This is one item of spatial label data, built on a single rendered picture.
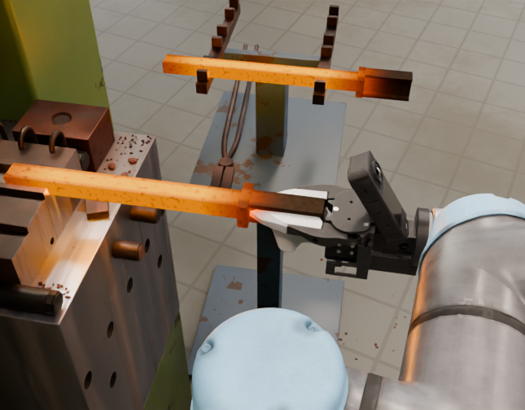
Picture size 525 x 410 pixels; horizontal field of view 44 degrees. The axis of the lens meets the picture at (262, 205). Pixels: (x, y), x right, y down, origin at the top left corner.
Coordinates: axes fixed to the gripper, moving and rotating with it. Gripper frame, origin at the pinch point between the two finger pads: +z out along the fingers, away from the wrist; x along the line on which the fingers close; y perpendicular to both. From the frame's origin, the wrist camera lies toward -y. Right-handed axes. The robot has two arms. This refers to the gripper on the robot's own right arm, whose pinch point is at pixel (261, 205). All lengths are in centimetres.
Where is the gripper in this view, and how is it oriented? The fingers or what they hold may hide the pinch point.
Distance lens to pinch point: 79.6
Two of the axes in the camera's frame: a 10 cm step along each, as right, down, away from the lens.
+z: -9.8, -1.2, 1.4
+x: 1.9, -6.8, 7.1
